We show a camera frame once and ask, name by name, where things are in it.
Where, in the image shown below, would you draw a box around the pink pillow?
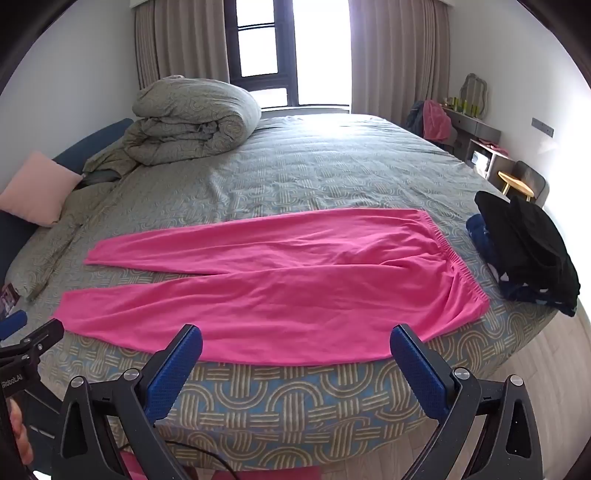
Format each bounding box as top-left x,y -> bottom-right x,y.
0,151 -> 85,228

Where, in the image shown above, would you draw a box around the blue headboard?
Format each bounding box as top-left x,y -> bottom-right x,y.
0,117 -> 136,284

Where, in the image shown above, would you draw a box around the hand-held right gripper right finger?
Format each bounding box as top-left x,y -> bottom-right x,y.
389,324 -> 546,480

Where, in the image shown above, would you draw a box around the person's left hand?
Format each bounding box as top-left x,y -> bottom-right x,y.
9,401 -> 28,467

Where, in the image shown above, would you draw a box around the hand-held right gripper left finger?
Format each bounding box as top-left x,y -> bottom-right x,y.
55,324 -> 204,480

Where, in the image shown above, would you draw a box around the patterned pillow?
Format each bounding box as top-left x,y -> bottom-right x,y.
7,182 -> 125,303

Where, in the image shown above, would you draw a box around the black cable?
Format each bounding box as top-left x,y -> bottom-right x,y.
157,440 -> 242,480

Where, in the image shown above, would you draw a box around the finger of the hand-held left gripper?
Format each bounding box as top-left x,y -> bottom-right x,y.
0,310 -> 27,344
18,318 -> 65,370

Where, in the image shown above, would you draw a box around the wavy framed mirror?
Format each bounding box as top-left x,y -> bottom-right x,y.
463,73 -> 489,117

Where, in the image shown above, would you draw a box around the black folded garment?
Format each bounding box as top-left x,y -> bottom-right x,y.
474,190 -> 581,301

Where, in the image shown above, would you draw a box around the dark hanging clothing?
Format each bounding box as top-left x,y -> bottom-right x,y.
405,100 -> 428,136

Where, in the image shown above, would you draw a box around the dark framed window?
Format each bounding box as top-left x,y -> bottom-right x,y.
226,0 -> 354,112

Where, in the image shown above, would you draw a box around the dark blue spotted garment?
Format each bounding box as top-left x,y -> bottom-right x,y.
465,215 -> 578,318

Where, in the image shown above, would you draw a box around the bed with patterned sheet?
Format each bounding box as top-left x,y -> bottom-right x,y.
7,113 -> 561,472

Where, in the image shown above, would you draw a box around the yellow round stool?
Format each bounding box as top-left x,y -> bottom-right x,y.
498,171 -> 536,197

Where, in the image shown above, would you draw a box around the folded patterned duvet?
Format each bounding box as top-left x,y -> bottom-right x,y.
83,75 -> 262,177

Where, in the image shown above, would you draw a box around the small printed card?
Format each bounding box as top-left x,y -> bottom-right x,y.
0,284 -> 20,319

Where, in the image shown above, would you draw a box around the dark chair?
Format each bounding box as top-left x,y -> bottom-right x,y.
510,161 -> 547,208

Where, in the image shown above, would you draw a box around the pink hanging clothing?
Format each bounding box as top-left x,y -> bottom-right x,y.
422,99 -> 455,142

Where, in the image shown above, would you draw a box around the grey dressing table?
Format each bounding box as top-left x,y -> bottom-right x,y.
442,106 -> 515,182

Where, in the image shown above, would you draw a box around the pink pants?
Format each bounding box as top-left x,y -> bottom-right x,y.
52,208 -> 491,367

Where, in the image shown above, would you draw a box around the pink cloth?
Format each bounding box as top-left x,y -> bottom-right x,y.
117,450 -> 324,480

